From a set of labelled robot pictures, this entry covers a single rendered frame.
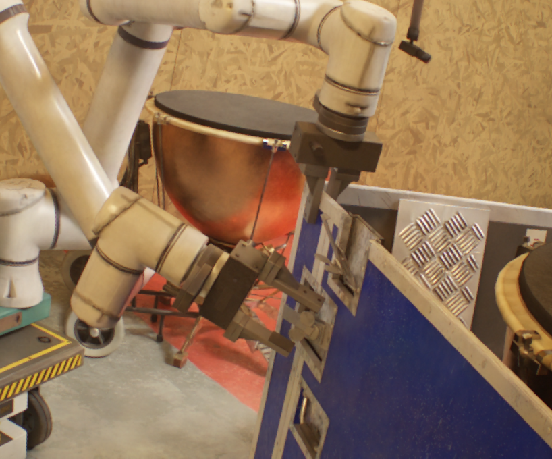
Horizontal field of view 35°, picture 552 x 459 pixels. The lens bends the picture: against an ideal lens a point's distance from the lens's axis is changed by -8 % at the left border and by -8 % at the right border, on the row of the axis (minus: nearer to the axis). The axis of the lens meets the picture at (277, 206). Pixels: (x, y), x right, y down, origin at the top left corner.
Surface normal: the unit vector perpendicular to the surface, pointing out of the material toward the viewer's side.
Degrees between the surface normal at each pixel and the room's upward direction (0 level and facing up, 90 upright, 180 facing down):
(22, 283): 68
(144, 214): 43
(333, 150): 100
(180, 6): 97
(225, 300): 106
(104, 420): 0
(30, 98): 82
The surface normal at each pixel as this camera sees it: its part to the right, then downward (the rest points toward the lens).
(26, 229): 0.55, 0.31
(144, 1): -0.82, 0.12
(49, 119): 0.24, 0.01
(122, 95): 0.03, 0.58
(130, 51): -0.24, 0.47
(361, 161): 0.21, 0.46
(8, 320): 0.88, 0.27
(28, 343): 0.18, -0.95
